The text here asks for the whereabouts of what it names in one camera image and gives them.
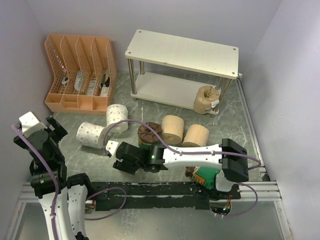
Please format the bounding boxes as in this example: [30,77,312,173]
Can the white two-tier shelf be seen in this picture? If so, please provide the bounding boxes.
[125,29,239,110]

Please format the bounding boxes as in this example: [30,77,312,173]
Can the green brown roll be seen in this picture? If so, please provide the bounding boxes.
[185,166,220,190]
[137,122,162,150]

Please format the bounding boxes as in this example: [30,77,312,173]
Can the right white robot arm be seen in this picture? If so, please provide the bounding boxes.
[104,138,249,199]

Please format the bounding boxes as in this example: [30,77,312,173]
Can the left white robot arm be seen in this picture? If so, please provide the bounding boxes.
[13,111,94,240]

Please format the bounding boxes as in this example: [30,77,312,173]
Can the floral white paper roll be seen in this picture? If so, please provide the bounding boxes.
[106,104,129,133]
[76,122,107,149]

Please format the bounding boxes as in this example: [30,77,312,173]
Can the brown paper roll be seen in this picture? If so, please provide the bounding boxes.
[193,85,220,115]

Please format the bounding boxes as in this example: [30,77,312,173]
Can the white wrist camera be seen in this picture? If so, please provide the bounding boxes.
[19,111,42,137]
[104,140,120,158]

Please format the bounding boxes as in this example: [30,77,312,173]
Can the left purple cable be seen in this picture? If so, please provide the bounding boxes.
[11,123,128,240]

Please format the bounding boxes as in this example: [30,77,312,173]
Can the items in organizer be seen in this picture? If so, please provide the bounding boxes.
[60,69,111,97]

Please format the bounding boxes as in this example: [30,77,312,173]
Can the orange plastic file organizer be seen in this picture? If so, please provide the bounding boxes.
[44,34,118,115]

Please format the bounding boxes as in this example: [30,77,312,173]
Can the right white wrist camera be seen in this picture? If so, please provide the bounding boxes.
[104,140,120,158]

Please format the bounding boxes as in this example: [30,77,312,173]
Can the beige unwrapped paper roll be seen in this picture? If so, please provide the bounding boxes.
[182,124,210,148]
[161,115,185,145]

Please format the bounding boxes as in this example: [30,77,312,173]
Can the lying green brown wrapped roll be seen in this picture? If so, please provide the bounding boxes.
[185,166,220,190]

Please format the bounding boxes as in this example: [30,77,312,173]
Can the aluminium frame rail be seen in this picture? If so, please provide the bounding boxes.
[4,164,283,240]

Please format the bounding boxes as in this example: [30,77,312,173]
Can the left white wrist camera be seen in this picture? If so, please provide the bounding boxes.
[19,111,42,137]

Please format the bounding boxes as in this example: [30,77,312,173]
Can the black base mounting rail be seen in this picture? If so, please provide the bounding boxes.
[91,181,241,211]

